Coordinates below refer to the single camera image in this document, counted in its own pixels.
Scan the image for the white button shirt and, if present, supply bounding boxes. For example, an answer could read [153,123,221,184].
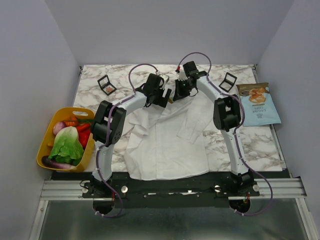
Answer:
[124,92,213,181]

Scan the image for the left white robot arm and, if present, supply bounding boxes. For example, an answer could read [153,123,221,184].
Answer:
[91,72,171,198]

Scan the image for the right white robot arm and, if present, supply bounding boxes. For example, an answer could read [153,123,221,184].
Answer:
[173,61,254,196]

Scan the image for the red toy pepper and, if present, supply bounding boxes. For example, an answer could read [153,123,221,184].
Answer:
[76,122,91,149]

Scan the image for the blue chips bag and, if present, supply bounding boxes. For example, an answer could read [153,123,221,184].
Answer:
[237,82,282,127]

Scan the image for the orange toy carrot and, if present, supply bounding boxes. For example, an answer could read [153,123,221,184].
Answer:
[63,116,79,127]

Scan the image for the yellow plastic basket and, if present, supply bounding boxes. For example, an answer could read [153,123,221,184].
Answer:
[36,107,95,173]

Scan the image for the purple toy onion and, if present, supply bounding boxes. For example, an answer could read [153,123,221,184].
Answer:
[52,121,67,136]

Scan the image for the green toy lettuce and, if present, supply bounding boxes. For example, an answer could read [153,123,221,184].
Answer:
[48,126,84,166]

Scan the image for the purple toy eggplant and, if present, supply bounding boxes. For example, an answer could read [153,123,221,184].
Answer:
[41,155,74,170]

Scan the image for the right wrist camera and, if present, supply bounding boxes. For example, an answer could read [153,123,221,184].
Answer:
[175,66,187,81]

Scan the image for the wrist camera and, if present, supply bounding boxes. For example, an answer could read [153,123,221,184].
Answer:
[175,66,187,81]
[159,74,170,89]

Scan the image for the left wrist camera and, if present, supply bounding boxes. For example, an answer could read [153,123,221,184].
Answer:
[159,74,170,89]

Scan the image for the left black frame stand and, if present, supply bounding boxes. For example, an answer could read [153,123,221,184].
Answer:
[97,74,117,96]

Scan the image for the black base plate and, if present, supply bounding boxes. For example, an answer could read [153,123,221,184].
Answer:
[51,170,268,209]

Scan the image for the aluminium rail frame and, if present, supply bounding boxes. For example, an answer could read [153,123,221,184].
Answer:
[29,177,320,240]

